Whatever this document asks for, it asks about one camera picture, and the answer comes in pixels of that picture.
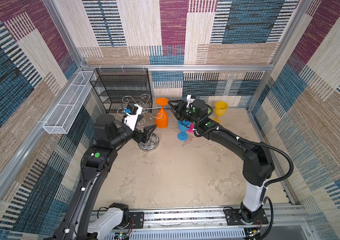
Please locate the white wire mesh basket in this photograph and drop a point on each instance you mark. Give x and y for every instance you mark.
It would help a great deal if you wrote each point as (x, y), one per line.
(66, 110)

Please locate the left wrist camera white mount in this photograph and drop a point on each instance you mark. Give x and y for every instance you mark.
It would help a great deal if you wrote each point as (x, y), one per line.
(131, 116)

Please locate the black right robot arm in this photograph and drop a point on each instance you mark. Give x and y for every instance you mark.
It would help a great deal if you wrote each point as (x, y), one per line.
(258, 165)

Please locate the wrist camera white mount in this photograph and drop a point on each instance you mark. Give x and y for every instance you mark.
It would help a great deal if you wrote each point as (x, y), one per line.
(190, 100)
(131, 116)

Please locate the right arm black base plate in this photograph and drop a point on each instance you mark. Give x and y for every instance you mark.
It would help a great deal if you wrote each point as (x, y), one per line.
(243, 216)

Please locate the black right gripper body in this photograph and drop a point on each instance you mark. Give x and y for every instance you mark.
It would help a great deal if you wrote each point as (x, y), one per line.
(185, 112)

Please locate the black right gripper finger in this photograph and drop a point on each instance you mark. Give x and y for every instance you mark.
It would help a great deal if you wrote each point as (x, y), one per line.
(176, 103)
(176, 111)

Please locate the yellow plastic wine glass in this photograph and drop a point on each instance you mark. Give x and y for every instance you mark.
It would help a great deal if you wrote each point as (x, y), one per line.
(219, 110)

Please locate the blue plastic wine glass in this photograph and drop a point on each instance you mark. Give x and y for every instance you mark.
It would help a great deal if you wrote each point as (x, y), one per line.
(183, 127)

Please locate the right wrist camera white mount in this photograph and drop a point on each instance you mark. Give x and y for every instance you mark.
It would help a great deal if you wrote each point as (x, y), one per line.
(190, 100)

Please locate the black wire shelf rack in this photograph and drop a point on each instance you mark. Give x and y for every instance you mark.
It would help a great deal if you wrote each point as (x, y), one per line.
(117, 87)

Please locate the aluminium front rail frame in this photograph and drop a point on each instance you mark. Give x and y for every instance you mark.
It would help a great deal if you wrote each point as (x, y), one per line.
(286, 222)

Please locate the pink plastic wine glass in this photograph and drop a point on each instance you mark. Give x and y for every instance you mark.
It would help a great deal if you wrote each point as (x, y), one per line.
(191, 128)

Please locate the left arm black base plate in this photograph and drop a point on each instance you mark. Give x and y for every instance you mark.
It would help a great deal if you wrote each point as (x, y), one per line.
(133, 220)

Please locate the orange plastic wine glass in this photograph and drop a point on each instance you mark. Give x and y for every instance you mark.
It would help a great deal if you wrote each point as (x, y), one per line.
(161, 117)

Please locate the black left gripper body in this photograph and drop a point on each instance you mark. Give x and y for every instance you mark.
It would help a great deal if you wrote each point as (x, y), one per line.
(136, 136)

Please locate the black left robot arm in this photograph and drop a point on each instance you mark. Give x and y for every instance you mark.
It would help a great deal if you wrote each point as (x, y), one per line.
(96, 163)

